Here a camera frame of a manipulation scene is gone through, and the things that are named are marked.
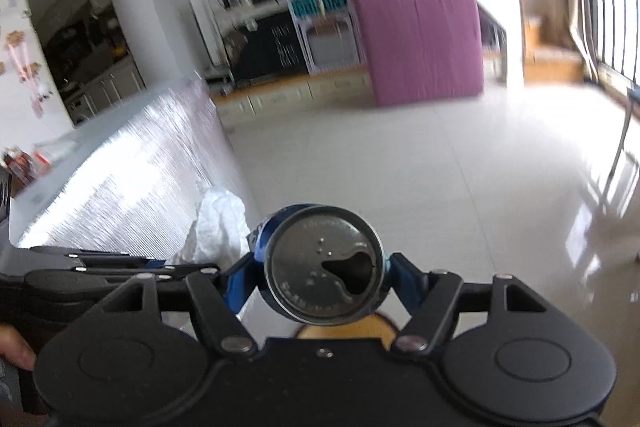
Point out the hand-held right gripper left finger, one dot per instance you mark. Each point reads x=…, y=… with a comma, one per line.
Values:
x=240, y=284

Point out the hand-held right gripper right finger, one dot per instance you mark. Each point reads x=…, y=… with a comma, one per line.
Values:
x=405, y=282

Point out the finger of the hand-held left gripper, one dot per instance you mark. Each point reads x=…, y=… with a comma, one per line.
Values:
x=75, y=281
x=100, y=259

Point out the white plastic bag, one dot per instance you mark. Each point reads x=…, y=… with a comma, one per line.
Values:
x=220, y=227

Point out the round yellow waste bin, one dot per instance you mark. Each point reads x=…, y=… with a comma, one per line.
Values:
x=345, y=331

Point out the blue drink can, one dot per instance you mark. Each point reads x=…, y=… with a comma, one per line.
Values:
x=320, y=267

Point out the clear red-printed plastic bag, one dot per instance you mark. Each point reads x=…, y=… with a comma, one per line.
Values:
x=40, y=162

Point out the dark red wrapper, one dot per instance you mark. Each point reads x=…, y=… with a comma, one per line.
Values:
x=15, y=164

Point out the person's left hand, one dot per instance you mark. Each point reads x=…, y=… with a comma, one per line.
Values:
x=15, y=347

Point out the kitchen cabinets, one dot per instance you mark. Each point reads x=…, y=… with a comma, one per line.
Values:
x=95, y=67

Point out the low wooden drawer platform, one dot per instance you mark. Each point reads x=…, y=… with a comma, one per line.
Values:
x=300, y=94

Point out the pink hanging ornament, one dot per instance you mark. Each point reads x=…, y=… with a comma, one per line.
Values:
x=25, y=67

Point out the black chalkboard sign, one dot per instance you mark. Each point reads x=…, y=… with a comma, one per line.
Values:
x=272, y=52

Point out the pink mattress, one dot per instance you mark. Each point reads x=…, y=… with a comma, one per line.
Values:
x=420, y=42

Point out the wooden staircase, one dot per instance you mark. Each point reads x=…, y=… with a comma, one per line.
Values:
x=545, y=62

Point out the teal sign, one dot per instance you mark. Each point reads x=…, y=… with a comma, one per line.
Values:
x=320, y=4

